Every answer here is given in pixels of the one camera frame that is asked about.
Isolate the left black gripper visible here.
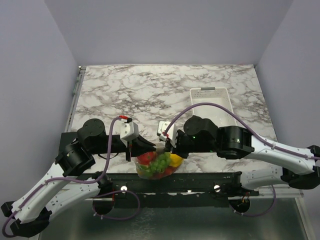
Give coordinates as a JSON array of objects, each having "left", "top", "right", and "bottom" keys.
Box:
[{"left": 89, "top": 133, "right": 156, "bottom": 162}]

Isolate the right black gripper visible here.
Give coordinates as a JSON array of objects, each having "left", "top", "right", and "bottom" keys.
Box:
[{"left": 163, "top": 128, "right": 216, "bottom": 158}]

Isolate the red watermelon slice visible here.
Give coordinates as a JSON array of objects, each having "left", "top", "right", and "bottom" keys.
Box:
[{"left": 137, "top": 151, "right": 157, "bottom": 166}]

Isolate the clear zip top bag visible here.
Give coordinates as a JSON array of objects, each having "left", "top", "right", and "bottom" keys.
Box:
[{"left": 134, "top": 147, "right": 185, "bottom": 180}]

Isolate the green grape bunch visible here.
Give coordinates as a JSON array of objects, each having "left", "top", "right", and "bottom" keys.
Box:
[{"left": 148, "top": 152, "right": 171, "bottom": 174}]

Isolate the yellow bell pepper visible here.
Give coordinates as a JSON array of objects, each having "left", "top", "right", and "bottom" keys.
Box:
[{"left": 169, "top": 153, "right": 184, "bottom": 168}]

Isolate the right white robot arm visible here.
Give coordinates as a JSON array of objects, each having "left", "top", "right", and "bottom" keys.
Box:
[{"left": 157, "top": 115, "right": 320, "bottom": 196}]

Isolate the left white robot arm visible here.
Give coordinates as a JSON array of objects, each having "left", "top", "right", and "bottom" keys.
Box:
[{"left": 1, "top": 116, "right": 156, "bottom": 238}]

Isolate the white plastic basket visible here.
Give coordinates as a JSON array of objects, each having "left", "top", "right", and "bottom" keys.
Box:
[{"left": 189, "top": 87, "right": 237, "bottom": 127}]

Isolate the metal table edge strip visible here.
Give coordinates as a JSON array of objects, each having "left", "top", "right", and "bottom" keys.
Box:
[{"left": 64, "top": 65, "right": 87, "bottom": 132}]

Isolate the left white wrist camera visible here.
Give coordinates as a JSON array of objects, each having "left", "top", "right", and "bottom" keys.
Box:
[{"left": 120, "top": 119, "right": 139, "bottom": 147}]

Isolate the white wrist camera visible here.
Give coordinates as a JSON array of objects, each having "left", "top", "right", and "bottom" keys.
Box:
[
  {"left": 120, "top": 119, "right": 139, "bottom": 147},
  {"left": 157, "top": 121, "right": 178, "bottom": 148}
]

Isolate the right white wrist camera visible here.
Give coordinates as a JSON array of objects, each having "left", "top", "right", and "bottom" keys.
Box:
[{"left": 157, "top": 121, "right": 178, "bottom": 148}]

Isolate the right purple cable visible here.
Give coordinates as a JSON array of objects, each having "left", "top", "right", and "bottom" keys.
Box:
[{"left": 161, "top": 102, "right": 320, "bottom": 218}]

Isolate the purple cable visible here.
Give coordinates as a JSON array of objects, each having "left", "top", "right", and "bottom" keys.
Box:
[
  {"left": 161, "top": 102, "right": 320, "bottom": 218},
  {"left": 1, "top": 115, "right": 141, "bottom": 237}
]

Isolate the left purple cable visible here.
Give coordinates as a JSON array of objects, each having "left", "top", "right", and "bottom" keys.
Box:
[{"left": 1, "top": 115, "right": 141, "bottom": 237}]

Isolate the black mounting rail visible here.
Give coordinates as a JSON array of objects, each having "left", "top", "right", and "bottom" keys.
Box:
[{"left": 98, "top": 172, "right": 259, "bottom": 209}]

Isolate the aluminium extrusion rail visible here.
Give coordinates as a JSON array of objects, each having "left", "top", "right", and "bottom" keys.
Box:
[{"left": 258, "top": 186, "right": 304, "bottom": 199}]

